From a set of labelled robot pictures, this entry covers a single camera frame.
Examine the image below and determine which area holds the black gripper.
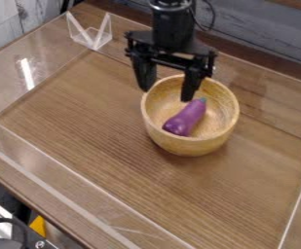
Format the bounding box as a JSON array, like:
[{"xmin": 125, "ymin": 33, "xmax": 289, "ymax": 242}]
[{"xmin": 126, "ymin": 30, "xmax": 218, "ymax": 102}]

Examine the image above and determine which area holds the purple toy eggplant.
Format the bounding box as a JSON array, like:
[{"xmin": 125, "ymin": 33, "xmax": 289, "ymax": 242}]
[{"xmin": 162, "ymin": 97, "xmax": 208, "ymax": 136}]

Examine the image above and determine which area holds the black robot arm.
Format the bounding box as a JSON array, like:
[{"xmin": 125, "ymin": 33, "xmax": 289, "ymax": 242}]
[{"xmin": 126, "ymin": 0, "xmax": 218, "ymax": 102}]

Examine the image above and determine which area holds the brown wooden bowl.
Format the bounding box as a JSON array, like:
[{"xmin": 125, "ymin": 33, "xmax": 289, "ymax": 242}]
[{"xmin": 141, "ymin": 74, "xmax": 240, "ymax": 157}]

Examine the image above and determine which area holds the black and yellow device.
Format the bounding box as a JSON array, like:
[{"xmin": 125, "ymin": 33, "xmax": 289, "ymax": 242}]
[{"xmin": 13, "ymin": 215, "xmax": 85, "ymax": 249}]

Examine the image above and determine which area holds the clear acrylic corner bracket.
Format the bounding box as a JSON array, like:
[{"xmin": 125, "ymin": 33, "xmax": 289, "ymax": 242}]
[{"xmin": 66, "ymin": 12, "xmax": 113, "ymax": 51}]

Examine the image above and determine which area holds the clear acrylic tray wall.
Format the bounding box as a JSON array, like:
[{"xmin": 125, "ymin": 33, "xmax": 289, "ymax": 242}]
[{"xmin": 0, "ymin": 125, "xmax": 194, "ymax": 249}]

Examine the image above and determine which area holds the black cable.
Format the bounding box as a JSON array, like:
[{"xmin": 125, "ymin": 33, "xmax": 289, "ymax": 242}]
[{"xmin": 0, "ymin": 217, "xmax": 27, "ymax": 249}]

